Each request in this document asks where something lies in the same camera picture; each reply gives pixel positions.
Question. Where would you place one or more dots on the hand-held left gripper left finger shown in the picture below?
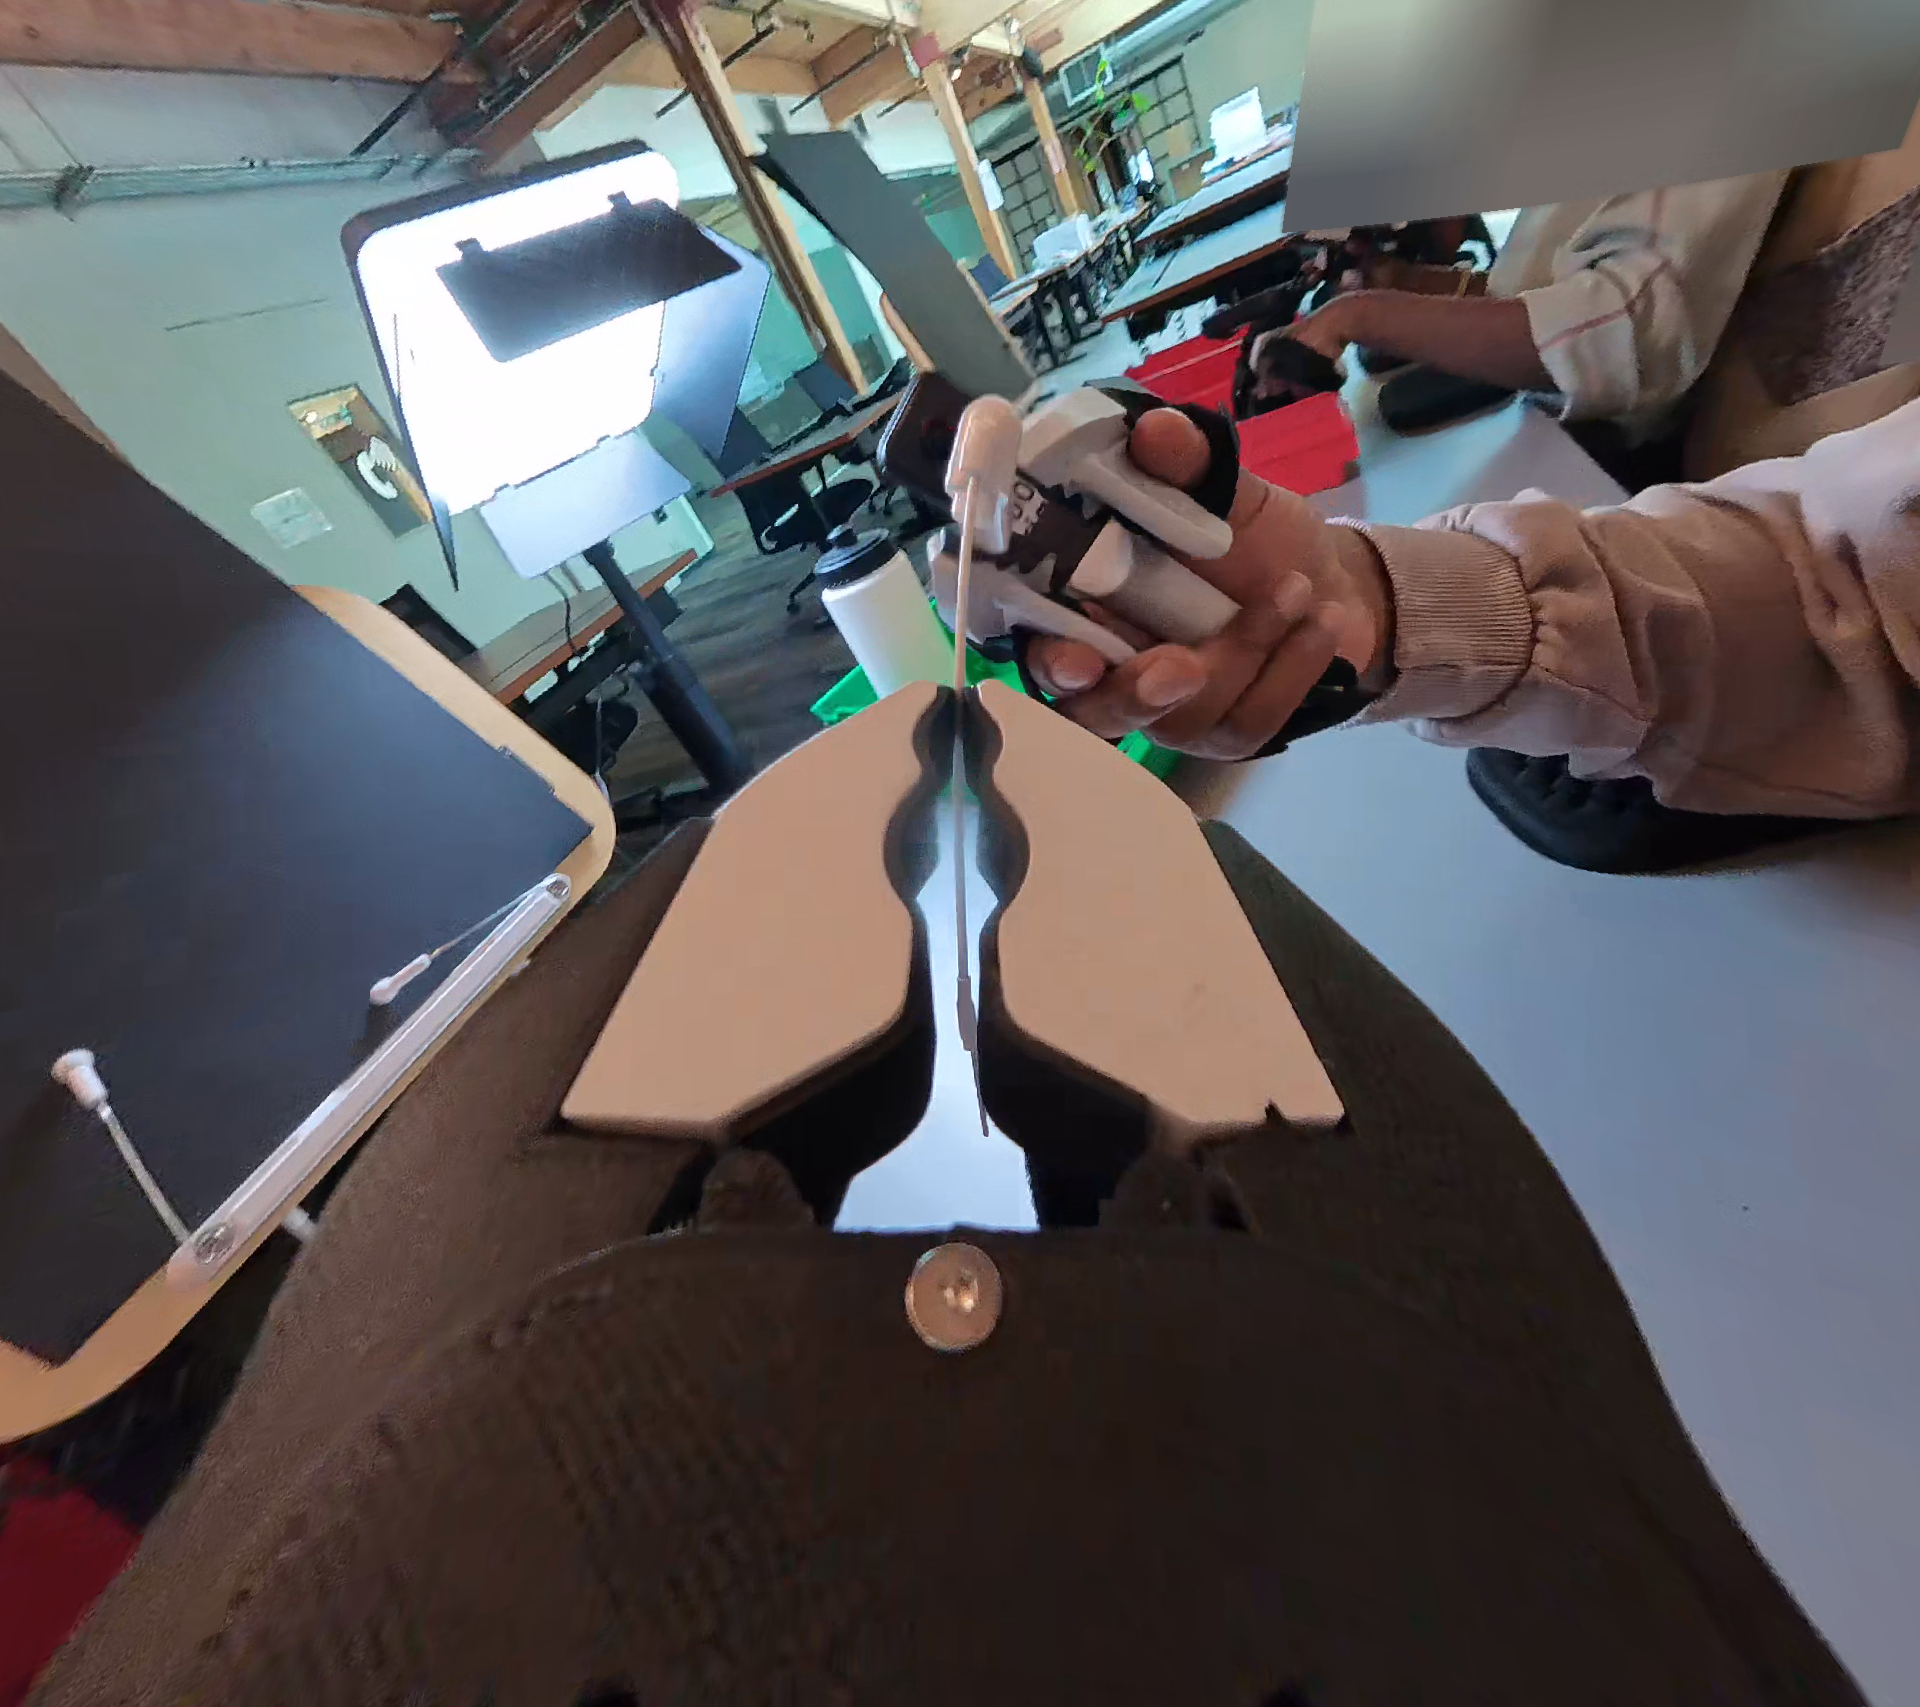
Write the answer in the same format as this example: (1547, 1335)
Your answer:
(750, 941)

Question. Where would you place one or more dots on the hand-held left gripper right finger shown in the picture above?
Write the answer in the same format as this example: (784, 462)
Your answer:
(1155, 957)

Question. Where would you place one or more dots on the white needle probe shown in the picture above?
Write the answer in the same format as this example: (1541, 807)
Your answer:
(983, 454)

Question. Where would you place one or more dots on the person's right forearm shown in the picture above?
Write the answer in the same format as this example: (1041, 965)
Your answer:
(1650, 628)

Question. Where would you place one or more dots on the person's right hand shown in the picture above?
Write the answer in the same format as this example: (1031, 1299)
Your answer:
(1298, 598)

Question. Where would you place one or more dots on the red plastic bin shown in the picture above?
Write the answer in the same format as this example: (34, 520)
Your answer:
(1291, 432)

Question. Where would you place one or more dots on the white water bottle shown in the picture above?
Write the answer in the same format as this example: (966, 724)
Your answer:
(884, 620)

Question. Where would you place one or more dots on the green plastic bin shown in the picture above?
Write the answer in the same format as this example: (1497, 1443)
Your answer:
(854, 694)

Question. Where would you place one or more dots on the black light stand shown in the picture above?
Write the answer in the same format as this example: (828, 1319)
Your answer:
(660, 658)

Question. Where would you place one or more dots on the black office chair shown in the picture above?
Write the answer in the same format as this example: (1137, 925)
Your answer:
(802, 500)

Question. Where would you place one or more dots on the long black table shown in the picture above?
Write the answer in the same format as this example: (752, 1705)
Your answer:
(1200, 222)

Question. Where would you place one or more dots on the black padded rest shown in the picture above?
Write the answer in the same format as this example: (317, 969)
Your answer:
(1440, 398)
(1591, 821)

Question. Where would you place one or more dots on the wooden desk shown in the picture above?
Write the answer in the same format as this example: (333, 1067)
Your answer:
(570, 628)

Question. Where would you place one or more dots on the dark grey panel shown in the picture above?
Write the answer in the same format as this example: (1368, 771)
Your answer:
(884, 236)

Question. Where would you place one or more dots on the green plant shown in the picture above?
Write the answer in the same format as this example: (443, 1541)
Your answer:
(1107, 116)

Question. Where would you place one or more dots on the black board with wooden edge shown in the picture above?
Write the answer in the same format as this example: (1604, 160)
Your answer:
(225, 761)

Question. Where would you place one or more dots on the studio light panel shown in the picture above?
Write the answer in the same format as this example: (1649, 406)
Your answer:
(525, 386)

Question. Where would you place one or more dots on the clear plastic rail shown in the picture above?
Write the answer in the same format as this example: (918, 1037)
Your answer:
(375, 1077)

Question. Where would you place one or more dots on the wooden post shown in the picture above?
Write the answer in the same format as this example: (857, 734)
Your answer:
(758, 192)
(961, 146)

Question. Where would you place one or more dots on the wall sign with logo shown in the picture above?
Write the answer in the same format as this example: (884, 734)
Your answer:
(360, 462)

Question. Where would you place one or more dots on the white wall notice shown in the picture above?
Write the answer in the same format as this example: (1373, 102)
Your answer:
(293, 518)

